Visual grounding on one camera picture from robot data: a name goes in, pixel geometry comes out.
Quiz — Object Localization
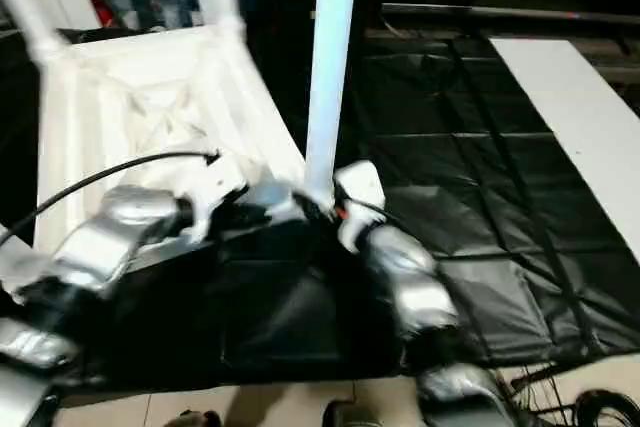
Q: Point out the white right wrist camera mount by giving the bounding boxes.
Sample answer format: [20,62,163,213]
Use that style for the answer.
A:
[332,160,389,254]

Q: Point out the black glossy mat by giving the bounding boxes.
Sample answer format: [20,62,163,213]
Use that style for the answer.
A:
[0,0,640,393]

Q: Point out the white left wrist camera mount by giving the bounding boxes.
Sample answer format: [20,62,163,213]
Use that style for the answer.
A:
[182,149,250,243]

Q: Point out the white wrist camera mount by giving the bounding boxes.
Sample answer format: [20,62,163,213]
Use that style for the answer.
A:
[332,160,389,254]
[182,149,250,243]

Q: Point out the white flat board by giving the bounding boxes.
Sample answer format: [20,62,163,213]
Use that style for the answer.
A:
[488,37,640,263]

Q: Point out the black metal table leg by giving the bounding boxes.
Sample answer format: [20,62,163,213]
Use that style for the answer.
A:
[509,359,586,388]

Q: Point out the black horizontal bar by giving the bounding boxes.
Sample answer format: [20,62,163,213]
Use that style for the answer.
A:
[382,2,640,24]

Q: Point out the dark rounded robot body part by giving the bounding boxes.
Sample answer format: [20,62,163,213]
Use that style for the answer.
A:
[177,409,222,427]
[323,399,381,427]

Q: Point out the white plastic stool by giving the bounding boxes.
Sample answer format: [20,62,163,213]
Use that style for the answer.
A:
[0,24,341,306]

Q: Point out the coiled black floor cables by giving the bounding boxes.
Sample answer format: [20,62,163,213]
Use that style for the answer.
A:
[574,389,640,427]

